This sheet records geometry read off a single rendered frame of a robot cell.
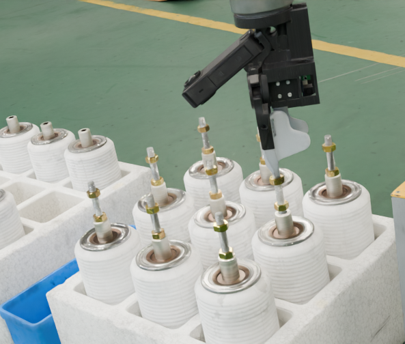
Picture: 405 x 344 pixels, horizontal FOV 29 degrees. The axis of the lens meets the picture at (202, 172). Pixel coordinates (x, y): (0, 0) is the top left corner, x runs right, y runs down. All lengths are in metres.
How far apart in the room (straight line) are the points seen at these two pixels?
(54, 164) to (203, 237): 0.54
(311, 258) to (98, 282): 0.30
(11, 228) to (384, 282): 0.62
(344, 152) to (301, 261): 0.87
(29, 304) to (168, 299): 0.38
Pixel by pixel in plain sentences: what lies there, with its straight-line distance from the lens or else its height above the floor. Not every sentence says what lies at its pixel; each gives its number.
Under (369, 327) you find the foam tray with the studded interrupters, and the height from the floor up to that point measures 0.09.
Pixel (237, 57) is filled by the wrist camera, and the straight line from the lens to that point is 0.93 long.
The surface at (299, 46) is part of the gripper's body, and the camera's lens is 0.93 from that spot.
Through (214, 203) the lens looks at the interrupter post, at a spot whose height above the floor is 0.28.
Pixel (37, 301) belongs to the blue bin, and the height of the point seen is 0.09.
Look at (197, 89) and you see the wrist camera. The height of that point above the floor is 0.47.
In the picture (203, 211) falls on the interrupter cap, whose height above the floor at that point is 0.25.
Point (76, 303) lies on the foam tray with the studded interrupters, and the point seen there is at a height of 0.18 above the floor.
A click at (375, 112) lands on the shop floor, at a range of 2.07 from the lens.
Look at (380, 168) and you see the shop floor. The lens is 1.77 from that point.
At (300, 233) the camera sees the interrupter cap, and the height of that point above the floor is 0.25.
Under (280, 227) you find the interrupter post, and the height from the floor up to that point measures 0.26.
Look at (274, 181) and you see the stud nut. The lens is 1.00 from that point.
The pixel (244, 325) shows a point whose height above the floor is 0.21.
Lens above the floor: 0.76
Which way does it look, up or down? 24 degrees down
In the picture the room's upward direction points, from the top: 12 degrees counter-clockwise
